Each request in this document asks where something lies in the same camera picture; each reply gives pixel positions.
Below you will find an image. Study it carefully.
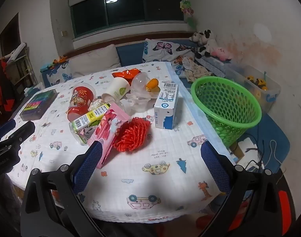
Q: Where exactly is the white tissue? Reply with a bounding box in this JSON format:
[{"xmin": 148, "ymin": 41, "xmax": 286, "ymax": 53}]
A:
[{"xmin": 89, "ymin": 99, "xmax": 104, "ymax": 110}]

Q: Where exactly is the black white cow plush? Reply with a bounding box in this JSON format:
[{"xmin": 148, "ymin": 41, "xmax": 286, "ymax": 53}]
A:
[{"xmin": 196, "ymin": 29, "xmax": 216, "ymax": 57}]

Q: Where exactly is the yellow green drink carton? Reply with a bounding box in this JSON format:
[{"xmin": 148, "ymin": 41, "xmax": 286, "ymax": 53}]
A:
[{"xmin": 72, "ymin": 104, "xmax": 111, "ymax": 130}]

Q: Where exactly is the blue headboard cushion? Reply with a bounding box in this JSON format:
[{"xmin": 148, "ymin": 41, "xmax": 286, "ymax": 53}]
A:
[{"xmin": 116, "ymin": 41, "xmax": 146, "ymax": 67}]

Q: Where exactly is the white blue milk carton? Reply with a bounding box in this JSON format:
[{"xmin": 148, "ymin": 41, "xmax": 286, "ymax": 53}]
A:
[{"xmin": 154, "ymin": 83, "xmax": 179, "ymax": 130}]

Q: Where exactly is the dark box of coloured pens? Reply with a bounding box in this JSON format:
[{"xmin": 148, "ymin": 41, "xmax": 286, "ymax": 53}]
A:
[{"xmin": 19, "ymin": 88, "xmax": 58, "ymax": 122}]

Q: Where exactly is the beige patterned clothing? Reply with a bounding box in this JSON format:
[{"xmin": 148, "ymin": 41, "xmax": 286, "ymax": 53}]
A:
[{"xmin": 181, "ymin": 57, "xmax": 215, "ymax": 83}]

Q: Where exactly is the dark wooden door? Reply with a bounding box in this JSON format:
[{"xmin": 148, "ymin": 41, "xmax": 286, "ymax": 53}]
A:
[{"xmin": 0, "ymin": 12, "xmax": 20, "ymax": 57}]

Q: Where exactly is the white paper cup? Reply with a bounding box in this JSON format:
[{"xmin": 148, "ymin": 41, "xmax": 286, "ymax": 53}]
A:
[{"xmin": 101, "ymin": 77, "xmax": 130, "ymax": 103}]

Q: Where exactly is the pink plush toy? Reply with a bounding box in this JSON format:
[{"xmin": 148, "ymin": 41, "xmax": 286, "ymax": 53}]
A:
[{"xmin": 211, "ymin": 47, "xmax": 232, "ymax": 61}]

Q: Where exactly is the white cartoon print blanket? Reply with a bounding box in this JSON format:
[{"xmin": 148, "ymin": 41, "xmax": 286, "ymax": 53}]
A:
[{"xmin": 6, "ymin": 62, "xmax": 236, "ymax": 224}]

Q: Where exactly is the orange plastic shell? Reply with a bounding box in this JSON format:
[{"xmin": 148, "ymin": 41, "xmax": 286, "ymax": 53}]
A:
[{"xmin": 146, "ymin": 78, "xmax": 161, "ymax": 92}]

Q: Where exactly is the small butterfly print pillow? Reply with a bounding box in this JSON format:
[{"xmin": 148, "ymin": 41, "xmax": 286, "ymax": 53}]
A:
[{"xmin": 45, "ymin": 59, "xmax": 74, "ymax": 87}]

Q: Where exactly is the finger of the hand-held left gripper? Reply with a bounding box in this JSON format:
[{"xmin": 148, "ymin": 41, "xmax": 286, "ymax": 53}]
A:
[
  {"xmin": 0, "ymin": 121, "xmax": 36, "ymax": 144},
  {"xmin": 0, "ymin": 119, "xmax": 17, "ymax": 141}
]

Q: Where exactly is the black cable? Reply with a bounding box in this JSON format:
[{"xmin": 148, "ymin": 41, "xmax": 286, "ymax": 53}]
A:
[{"xmin": 236, "ymin": 133, "xmax": 268, "ymax": 171}]

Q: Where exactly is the clear plastic storage box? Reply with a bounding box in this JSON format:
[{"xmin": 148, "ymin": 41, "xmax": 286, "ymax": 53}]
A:
[{"xmin": 225, "ymin": 64, "xmax": 282, "ymax": 114}]

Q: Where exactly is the red black hanging clothing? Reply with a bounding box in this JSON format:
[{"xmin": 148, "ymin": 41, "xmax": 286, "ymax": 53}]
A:
[{"xmin": 0, "ymin": 58, "xmax": 16, "ymax": 115}]

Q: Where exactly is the white cable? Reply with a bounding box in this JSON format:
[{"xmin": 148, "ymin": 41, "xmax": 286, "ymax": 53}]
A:
[{"xmin": 263, "ymin": 139, "xmax": 283, "ymax": 168}]

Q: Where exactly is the green plastic basket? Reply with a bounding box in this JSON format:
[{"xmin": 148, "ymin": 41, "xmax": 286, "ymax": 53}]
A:
[{"xmin": 191, "ymin": 76, "xmax": 262, "ymax": 149}]

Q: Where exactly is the teal toy vehicle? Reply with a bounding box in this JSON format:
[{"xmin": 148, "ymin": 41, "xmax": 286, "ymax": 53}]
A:
[{"xmin": 40, "ymin": 63, "xmax": 55, "ymax": 73}]

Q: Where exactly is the red printed paper cup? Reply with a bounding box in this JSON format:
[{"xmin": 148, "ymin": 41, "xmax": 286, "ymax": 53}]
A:
[{"xmin": 67, "ymin": 84, "xmax": 97, "ymax": 122}]

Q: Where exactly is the dark glass window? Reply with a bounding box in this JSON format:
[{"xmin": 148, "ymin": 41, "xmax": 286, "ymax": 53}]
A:
[{"xmin": 70, "ymin": 0, "xmax": 184, "ymax": 36}]

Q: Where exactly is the clear plastic jelly cup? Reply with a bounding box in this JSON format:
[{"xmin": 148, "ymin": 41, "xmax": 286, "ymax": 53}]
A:
[
  {"xmin": 131, "ymin": 92, "xmax": 151, "ymax": 114},
  {"xmin": 119, "ymin": 98, "xmax": 134, "ymax": 115}
]

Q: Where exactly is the orange toy figure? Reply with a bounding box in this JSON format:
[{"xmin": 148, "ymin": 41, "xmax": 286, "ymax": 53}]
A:
[{"xmin": 53, "ymin": 55, "xmax": 68, "ymax": 65}]

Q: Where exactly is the beige pillow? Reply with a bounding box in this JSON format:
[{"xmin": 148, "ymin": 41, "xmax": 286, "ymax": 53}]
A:
[{"xmin": 68, "ymin": 44, "xmax": 121, "ymax": 77}]

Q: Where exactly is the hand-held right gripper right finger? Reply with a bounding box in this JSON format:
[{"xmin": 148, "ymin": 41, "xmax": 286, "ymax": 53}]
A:
[{"xmin": 197, "ymin": 140, "xmax": 282, "ymax": 237}]

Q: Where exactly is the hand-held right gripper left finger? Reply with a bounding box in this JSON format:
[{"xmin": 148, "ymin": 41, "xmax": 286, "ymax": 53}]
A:
[{"xmin": 20, "ymin": 141, "xmax": 105, "ymax": 237}]

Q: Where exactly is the large butterfly print pillow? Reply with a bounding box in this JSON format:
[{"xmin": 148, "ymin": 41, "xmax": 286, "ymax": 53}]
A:
[{"xmin": 142, "ymin": 39, "xmax": 200, "ymax": 66}]

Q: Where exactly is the orange snack bag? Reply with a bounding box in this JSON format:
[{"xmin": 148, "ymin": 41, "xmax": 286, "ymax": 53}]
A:
[{"xmin": 111, "ymin": 69, "xmax": 141, "ymax": 80}]

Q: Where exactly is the white cardboard box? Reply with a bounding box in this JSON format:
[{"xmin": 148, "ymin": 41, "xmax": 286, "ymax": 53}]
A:
[{"xmin": 236, "ymin": 138, "xmax": 264, "ymax": 171}]

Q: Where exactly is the pink cardboard box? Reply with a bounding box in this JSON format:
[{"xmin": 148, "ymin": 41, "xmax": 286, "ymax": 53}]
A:
[{"xmin": 87, "ymin": 103, "xmax": 132, "ymax": 169}]

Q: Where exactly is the red mesh scrubber ball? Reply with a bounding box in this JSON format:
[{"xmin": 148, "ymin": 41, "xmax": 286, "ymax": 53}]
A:
[{"xmin": 113, "ymin": 117, "xmax": 151, "ymax": 153}]

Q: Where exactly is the clear round plastic container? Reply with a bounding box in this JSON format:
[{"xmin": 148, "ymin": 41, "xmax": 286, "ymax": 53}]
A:
[{"xmin": 131, "ymin": 71, "xmax": 151, "ymax": 94}]

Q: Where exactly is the colourful hanging wall decoration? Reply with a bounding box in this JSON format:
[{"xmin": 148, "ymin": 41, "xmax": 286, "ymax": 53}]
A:
[{"xmin": 180, "ymin": 0, "xmax": 198, "ymax": 29}]

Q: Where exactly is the brown wooden headboard ledge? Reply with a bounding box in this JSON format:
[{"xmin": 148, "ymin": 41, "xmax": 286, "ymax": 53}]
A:
[{"xmin": 64, "ymin": 32, "xmax": 193, "ymax": 57}]

